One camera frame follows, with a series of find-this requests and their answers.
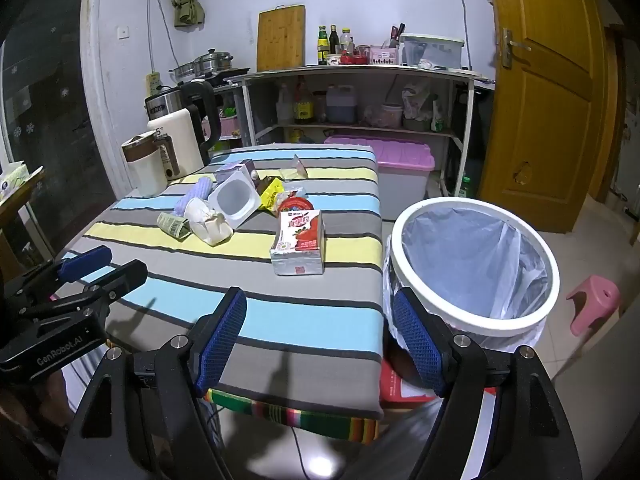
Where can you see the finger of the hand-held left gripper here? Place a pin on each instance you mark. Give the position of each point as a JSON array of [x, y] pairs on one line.
[[85, 262], [125, 277]]

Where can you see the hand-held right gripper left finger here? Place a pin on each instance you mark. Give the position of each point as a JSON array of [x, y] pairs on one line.
[[222, 340]]

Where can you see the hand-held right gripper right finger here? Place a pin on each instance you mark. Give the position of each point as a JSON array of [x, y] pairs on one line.
[[417, 345]]

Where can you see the white round trash bin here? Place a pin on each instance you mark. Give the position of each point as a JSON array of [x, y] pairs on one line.
[[480, 326]]

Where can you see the green paper wrapper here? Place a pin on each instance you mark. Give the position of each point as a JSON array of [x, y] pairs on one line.
[[172, 225]]

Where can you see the translucent bin liner bag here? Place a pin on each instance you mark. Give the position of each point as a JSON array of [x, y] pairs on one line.
[[465, 260]]

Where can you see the purple foam wrap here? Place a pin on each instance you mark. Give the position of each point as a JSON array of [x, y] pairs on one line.
[[192, 195]]

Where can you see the red strawberry milk carton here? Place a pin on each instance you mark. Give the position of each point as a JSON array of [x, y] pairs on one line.
[[300, 240]]

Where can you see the white plastic yogurt cup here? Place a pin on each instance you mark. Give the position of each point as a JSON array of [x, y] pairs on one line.
[[235, 200]]

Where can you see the purple milk carton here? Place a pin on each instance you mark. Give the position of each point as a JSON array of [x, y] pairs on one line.
[[232, 170]]

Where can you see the yellow snack wrapper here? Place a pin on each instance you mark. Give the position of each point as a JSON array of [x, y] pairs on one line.
[[270, 195]]

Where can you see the red snack packet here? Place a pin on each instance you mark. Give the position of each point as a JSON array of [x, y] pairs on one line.
[[295, 204]]

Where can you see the clear plastic bag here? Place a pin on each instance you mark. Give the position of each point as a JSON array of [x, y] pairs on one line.
[[295, 170]]

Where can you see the red box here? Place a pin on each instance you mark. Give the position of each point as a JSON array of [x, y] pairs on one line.
[[395, 385]]

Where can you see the wooden side table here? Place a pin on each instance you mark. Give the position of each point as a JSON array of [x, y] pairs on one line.
[[20, 210]]

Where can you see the white jug with brown lid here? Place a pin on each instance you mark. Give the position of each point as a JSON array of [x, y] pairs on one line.
[[142, 170]]

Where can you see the colourful striped cloth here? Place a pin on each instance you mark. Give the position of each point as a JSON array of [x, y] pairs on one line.
[[300, 417]]

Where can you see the tissue box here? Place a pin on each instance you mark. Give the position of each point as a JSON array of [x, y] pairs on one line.
[[12, 180]]

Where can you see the white electric kettle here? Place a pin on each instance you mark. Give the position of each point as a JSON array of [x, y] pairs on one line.
[[180, 140]]

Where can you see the dark glass door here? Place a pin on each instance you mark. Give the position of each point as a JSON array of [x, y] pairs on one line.
[[50, 110]]

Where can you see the green glass bottle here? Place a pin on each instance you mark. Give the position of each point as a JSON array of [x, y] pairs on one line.
[[465, 187]]

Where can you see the pink plastic stool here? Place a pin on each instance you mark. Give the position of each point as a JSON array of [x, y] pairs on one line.
[[592, 300]]

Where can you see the pink plastic basket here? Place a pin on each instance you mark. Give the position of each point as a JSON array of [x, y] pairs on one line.
[[227, 126]]

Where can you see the storage box with pink lid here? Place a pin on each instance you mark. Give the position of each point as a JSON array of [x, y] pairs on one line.
[[395, 155]]

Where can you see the yellow oil bottle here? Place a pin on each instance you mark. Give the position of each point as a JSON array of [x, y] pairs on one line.
[[297, 135]]

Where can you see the black induction cooker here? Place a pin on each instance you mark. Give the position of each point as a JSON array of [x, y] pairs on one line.
[[225, 76]]

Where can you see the pink plastic tub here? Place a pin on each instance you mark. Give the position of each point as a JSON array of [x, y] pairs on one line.
[[391, 116]]

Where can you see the steel steamer pot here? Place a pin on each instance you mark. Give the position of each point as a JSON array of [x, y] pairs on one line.
[[212, 62]]

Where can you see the white plastic bottle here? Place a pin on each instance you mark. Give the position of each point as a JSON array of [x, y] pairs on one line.
[[284, 107]]

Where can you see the bundle of plastic bags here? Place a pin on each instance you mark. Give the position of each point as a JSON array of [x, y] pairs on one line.
[[415, 102]]

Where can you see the large soy sauce bottle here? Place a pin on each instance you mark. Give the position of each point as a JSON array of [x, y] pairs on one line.
[[302, 107]]

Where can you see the dark plastic jug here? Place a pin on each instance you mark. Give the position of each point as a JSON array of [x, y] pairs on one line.
[[341, 107]]

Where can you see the brown glass jar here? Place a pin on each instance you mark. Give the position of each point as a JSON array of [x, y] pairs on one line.
[[320, 106]]

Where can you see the wooden door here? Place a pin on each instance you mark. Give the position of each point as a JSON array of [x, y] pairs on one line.
[[545, 110]]

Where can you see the white shelf rack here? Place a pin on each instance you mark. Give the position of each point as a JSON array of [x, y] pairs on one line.
[[350, 71]]

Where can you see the wooden cutting board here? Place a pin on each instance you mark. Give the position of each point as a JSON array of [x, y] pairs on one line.
[[280, 40]]

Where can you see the pink utensil basket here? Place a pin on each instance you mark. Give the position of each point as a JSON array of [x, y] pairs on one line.
[[385, 55]]

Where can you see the clear container white lid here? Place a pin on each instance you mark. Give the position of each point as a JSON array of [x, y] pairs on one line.
[[432, 52]]

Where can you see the red lidded jar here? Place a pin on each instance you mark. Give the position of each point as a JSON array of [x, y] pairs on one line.
[[345, 58]]

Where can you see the green oil bottle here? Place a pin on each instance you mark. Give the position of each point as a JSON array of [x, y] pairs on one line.
[[322, 50]]

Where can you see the clear bottle yellow cap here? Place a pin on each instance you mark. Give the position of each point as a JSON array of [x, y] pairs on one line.
[[346, 42]]

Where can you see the dark sauce bottle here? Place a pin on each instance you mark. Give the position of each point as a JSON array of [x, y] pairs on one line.
[[333, 40]]

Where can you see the yellowed wall outlet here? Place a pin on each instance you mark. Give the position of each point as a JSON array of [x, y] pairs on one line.
[[152, 82]]

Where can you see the white wall switch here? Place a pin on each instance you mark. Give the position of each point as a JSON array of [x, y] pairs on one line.
[[121, 32]]

